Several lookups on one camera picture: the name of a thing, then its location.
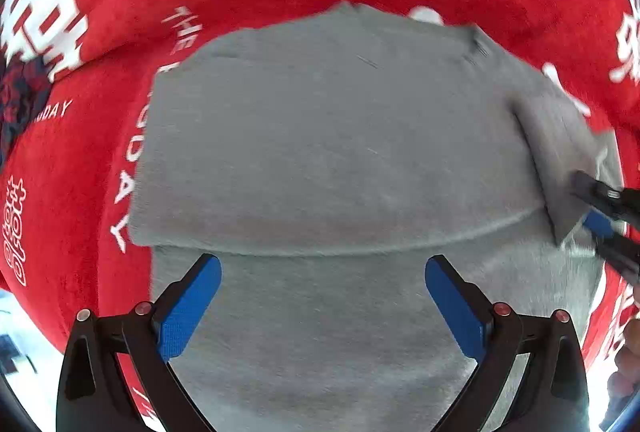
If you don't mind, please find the person's right hand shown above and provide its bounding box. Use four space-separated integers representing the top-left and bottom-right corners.
608 316 640 398

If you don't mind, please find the dark red patterned cloth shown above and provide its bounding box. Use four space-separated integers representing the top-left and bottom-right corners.
1 54 52 167

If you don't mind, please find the grey knit sweater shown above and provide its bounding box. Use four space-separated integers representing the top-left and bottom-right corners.
128 4 622 431

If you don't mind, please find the red wedding bedspread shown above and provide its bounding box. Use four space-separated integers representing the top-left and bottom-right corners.
1 0 639 348

